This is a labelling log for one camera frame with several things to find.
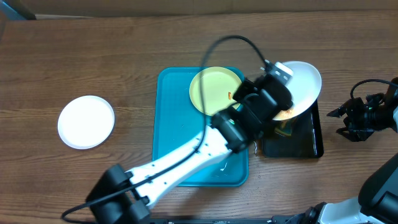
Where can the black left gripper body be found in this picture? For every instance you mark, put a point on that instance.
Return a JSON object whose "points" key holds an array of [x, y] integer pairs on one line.
{"points": [[244, 95]]}

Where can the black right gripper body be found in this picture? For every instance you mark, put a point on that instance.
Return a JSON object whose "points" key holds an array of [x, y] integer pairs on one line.
{"points": [[351, 115]]}

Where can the green yellow sponge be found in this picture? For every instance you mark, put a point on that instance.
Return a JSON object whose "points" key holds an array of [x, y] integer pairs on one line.
{"points": [[285, 128]]}

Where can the white plate with red stain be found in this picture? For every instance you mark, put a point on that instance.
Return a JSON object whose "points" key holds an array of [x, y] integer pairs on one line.
{"points": [[86, 122]]}

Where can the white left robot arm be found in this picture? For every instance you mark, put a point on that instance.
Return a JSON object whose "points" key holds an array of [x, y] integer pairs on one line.
{"points": [[127, 196]]}

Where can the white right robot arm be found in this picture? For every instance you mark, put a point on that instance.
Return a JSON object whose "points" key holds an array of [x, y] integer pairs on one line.
{"points": [[377, 199]]}

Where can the black water tray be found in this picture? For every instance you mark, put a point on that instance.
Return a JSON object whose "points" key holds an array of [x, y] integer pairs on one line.
{"points": [[305, 142]]}

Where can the blue plastic tray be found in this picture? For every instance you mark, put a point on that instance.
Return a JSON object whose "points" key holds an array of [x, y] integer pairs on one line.
{"points": [[177, 121]]}

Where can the yellow-green plate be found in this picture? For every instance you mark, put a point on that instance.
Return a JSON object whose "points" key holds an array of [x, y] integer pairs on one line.
{"points": [[219, 85]]}

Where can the black rail at table edge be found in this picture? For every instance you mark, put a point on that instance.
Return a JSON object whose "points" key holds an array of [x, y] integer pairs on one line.
{"points": [[278, 219]]}

